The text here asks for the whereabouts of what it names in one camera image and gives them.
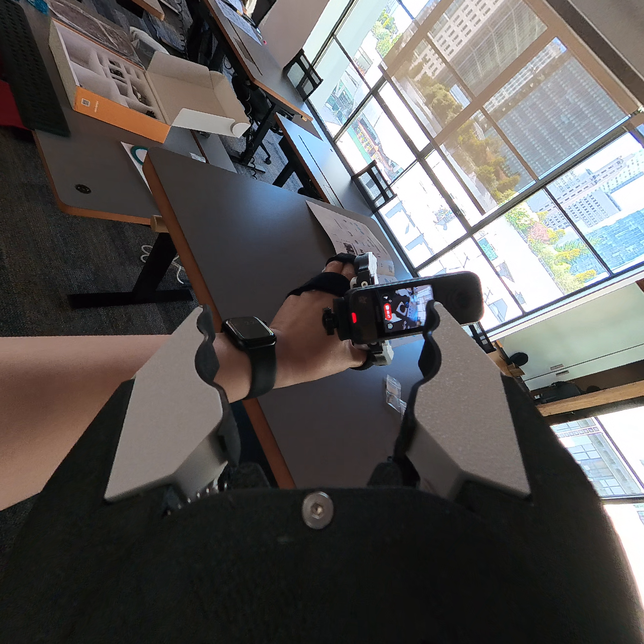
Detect paper with teal ring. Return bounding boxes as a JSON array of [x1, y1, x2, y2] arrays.
[[121, 142, 152, 189]]

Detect black smartwatch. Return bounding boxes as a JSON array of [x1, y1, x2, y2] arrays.
[[221, 316, 278, 401]]

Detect dark grey desk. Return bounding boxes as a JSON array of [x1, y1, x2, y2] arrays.
[[142, 146, 428, 490]]

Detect white cable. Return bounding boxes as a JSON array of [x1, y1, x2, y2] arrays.
[[140, 244, 188, 288]]

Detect light grey desk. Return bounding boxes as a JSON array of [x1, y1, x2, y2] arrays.
[[30, 0, 237, 224]]

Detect person's left hand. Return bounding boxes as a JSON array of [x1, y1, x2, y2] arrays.
[[269, 254, 370, 390]]

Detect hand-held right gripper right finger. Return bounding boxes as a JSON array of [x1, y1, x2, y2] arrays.
[[392, 301, 532, 500]]

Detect black perforated panel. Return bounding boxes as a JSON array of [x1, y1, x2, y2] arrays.
[[0, 0, 71, 138]]

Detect open cardboard box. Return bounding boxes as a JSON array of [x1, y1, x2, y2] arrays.
[[49, 20, 251, 144]]

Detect dark desk with cable flap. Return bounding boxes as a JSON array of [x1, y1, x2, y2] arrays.
[[274, 112, 413, 267]]

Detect black chair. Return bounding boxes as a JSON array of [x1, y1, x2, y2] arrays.
[[284, 49, 324, 100], [352, 161, 398, 212]]

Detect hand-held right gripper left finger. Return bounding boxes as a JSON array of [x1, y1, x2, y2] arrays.
[[103, 303, 242, 505]]

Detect open instruction booklet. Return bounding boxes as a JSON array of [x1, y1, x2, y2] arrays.
[[306, 200, 398, 278]]

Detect wooden table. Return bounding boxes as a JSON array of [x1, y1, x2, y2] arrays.
[[536, 380, 644, 418]]

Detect grey desk with papers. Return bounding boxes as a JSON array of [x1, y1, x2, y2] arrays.
[[201, 0, 315, 121]]

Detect small bag of screws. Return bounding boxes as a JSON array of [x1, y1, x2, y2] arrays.
[[385, 375, 407, 417]]

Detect large window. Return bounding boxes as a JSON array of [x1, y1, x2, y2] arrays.
[[304, 0, 644, 333]]

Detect black desk leg frame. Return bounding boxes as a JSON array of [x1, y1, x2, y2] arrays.
[[67, 231, 197, 310]]

